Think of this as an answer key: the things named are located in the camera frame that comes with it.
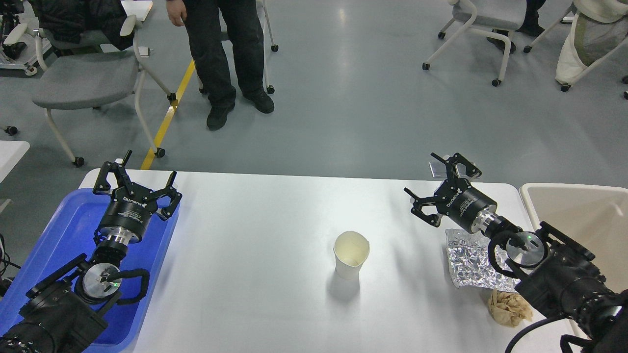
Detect grey chair white frame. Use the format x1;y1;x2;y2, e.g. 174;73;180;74
422;0;527;87

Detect crumpled brown paper ball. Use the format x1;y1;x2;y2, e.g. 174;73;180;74
487;289;533;327

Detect person in black clothes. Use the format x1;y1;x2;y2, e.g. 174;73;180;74
166;0;275;131

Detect left metal floor plate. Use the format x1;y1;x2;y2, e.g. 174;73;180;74
430;162;448;179

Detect chair with white cover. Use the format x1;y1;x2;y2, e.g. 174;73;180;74
555;0;628;92

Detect blue plastic tray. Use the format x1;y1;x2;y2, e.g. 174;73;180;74
0;188;179;353

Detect white side table corner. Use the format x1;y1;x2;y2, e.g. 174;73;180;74
0;140;30;182

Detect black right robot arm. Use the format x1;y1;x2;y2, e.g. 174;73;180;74
405;153;628;353

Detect white paper cup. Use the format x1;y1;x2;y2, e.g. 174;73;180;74
333;231;370;280

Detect beige plastic bin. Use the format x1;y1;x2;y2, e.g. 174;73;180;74
520;183;628;292

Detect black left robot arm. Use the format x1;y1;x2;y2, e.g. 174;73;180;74
1;153;182;353

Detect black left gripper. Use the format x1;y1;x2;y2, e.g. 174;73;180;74
93;150;183;243

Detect black jacket on chair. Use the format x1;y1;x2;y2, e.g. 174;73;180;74
29;0;134;50

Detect grey chair with jacket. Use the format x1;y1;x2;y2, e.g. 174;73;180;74
4;23;177;167

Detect crumpled aluminium foil sheet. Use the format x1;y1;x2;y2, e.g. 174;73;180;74
445;228;520;292

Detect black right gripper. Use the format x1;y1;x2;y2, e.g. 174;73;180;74
404;152;497;233

